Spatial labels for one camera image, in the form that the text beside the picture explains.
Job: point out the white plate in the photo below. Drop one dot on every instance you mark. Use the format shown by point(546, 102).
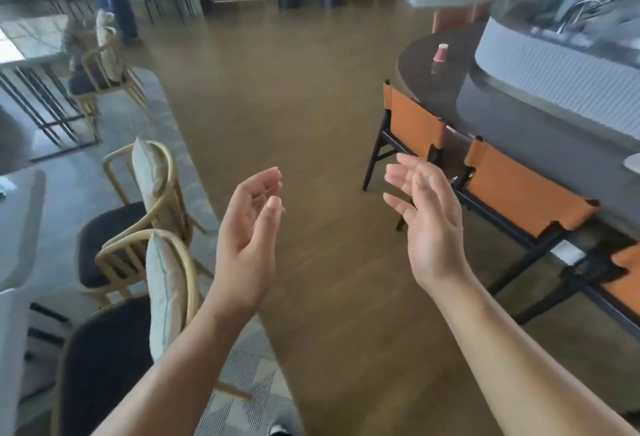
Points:
point(632, 163)

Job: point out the person's shoe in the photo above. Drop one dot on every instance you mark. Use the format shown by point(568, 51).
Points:
point(278, 429)

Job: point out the white table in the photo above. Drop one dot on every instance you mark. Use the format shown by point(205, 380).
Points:
point(17, 226)

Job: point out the grey patterned rug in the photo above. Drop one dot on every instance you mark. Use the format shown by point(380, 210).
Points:
point(65, 176)

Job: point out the person's right thumb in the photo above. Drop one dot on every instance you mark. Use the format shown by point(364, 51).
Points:
point(427, 193)

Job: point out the person's left forearm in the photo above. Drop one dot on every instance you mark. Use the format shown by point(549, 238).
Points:
point(180, 375)

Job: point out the grey back cushion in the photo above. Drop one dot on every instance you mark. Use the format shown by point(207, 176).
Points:
point(165, 296)
point(107, 51)
point(147, 173)

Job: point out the wooden chair with dark seat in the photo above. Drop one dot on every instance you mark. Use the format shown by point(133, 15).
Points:
point(105, 365)
point(102, 86)
point(112, 236)

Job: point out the chrome faucet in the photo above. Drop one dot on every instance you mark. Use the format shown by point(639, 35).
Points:
point(582, 8)

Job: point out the person's right forearm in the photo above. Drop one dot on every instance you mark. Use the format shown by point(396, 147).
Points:
point(520, 365)

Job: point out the white ribbed bar counter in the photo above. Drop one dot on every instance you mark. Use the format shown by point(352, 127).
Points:
point(555, 73)

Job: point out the orange leather black-frame chair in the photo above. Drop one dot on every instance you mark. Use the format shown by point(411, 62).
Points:
point(415, 123)
point(622, 286)
point(525, 196)

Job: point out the person's right hand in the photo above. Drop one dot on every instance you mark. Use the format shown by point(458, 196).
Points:
point(435, 241)

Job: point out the red paper cup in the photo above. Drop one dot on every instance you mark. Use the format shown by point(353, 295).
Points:
point(440, 52)

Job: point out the person's left thumb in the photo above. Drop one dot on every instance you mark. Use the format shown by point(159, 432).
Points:
point(272, 218)

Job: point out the person's left hand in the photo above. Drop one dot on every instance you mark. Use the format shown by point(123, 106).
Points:
point(245, 251)

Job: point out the glass table with black frame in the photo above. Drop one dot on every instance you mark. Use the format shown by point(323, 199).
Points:
point(35, 66)

